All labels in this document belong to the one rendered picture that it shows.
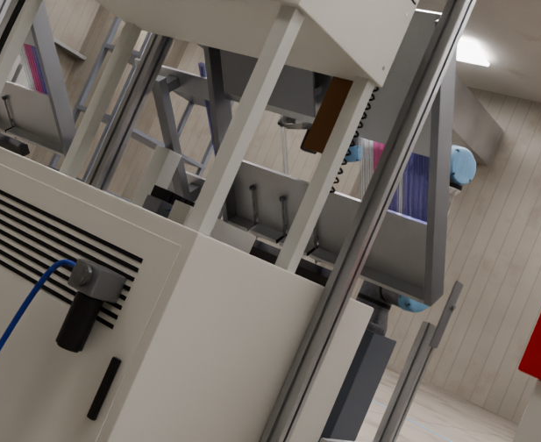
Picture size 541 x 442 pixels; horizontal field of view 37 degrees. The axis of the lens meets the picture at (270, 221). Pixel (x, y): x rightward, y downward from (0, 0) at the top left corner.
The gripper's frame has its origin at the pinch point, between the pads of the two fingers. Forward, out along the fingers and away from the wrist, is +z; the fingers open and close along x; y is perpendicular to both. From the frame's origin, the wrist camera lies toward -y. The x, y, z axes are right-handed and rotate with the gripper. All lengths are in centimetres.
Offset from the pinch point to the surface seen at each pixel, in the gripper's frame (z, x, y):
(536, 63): -824, -258, -75
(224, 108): 2.5, -19.0, 1.0
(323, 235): -5.6, 13.1, -27.9
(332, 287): 44, 51, -15
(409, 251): -4.2, 40.0, -23.0
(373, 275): -4.4, 31.2, -32.9
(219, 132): 3.8, -19.0, -5.8
